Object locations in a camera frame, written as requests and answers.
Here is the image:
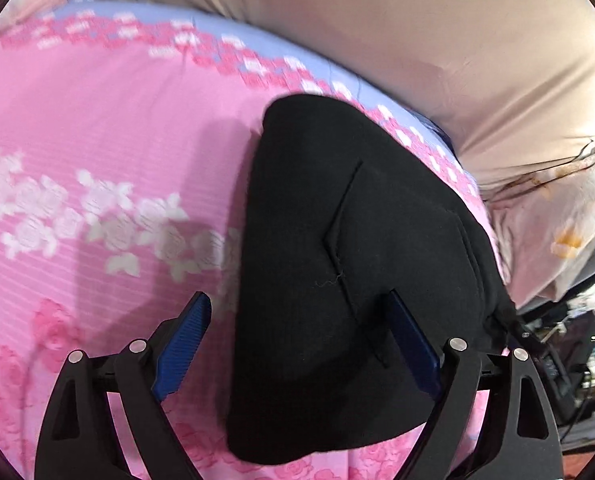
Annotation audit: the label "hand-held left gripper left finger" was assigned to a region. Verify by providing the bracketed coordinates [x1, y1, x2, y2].
[34, 291, 213, 480]

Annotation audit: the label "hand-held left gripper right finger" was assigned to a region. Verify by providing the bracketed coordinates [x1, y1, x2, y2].
[385, 291, 564, 480]

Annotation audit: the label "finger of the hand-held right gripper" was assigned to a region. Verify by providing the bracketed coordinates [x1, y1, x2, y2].
[507, 316, 545, 356]

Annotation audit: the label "black pants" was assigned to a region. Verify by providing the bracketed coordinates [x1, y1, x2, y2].
[226, 92, 519, 467]

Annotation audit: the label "cluttered dark furniture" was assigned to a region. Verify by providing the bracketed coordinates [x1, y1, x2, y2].
[515, 275, 595, 456]

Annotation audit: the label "pale floral quilt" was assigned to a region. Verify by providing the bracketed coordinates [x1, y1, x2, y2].
[480, 142, 595, 311]

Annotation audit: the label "pink floral bed sheet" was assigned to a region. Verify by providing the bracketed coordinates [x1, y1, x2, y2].
[0, 0, 508, 480]

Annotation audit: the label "beige hanging cloth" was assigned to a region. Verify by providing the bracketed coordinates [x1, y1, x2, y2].
[64, 0, 595, 188]

